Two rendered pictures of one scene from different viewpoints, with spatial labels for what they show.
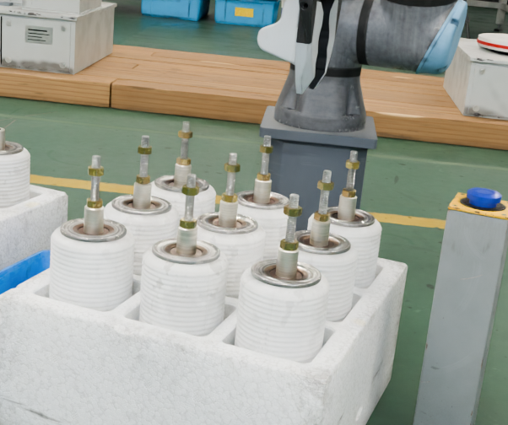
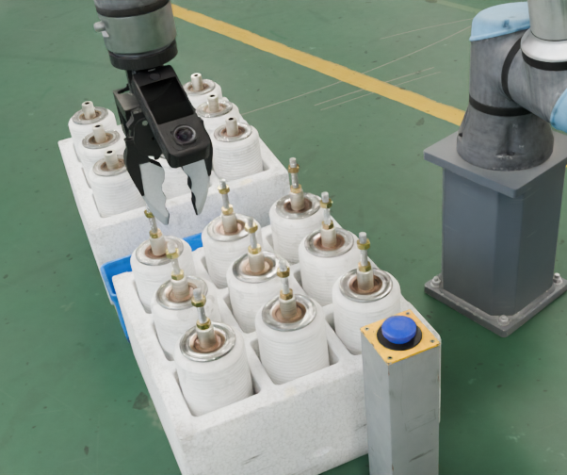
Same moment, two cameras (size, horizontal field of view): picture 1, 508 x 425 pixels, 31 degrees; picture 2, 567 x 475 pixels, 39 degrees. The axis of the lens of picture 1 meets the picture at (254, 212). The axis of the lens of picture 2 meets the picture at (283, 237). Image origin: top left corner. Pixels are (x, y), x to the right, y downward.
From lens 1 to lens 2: 0.97 m
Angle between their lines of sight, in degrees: 49
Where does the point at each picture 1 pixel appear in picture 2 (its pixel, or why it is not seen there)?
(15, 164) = (234, 151)
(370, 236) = (363, 313)
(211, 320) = not seen: hidden behind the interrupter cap
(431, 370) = (371, 449)
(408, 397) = not seen: hidden behind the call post
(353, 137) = (494, 182)
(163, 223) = (227, 250)
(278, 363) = (175, 408)
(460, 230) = (367, 352)
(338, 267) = (279, 343)
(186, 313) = (167, 339)
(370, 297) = (342, 367)
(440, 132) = not seen: outside the picture
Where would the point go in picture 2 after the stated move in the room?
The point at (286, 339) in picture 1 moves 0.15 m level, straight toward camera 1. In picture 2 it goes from (189, 392) to (90, 455)
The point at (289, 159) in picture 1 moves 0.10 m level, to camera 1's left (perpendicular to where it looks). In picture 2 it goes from (450, 184) to (403, 165)
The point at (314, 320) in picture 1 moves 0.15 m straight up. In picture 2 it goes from (208, 386) to (188, 299)
